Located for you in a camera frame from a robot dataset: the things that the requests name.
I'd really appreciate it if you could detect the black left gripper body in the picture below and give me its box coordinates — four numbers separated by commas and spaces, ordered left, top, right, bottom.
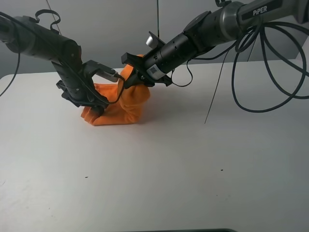
52, 60, 109, 108

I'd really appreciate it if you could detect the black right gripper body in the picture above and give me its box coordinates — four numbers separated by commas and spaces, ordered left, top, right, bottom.
121, 42, 172, 88

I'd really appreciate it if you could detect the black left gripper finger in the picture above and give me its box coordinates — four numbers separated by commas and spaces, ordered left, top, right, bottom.
90, 106, 105, 118

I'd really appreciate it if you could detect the orange towel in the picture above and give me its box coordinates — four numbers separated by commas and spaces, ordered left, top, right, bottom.
81, 54, 152, 127

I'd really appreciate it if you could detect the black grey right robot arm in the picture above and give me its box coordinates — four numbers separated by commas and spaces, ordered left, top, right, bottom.
122, 0, 309, 88

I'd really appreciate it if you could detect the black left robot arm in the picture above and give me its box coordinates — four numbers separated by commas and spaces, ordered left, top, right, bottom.
0, 13, 109, 116

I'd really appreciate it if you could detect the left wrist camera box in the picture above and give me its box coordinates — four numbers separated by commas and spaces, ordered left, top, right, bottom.
83, 60, 120, 83

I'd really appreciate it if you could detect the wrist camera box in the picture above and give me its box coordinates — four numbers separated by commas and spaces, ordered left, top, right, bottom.
146, 31, 165, 49
83, 60, 120, 83

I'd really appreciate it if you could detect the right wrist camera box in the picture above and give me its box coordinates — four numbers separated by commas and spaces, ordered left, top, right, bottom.
146, 31, 165, 49

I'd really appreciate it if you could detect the black left camera cable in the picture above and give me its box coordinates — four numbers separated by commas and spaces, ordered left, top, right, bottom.
0, 9, 126, 105

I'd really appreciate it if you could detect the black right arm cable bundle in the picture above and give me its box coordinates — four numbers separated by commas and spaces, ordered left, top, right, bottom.
169, 0, 309, 124

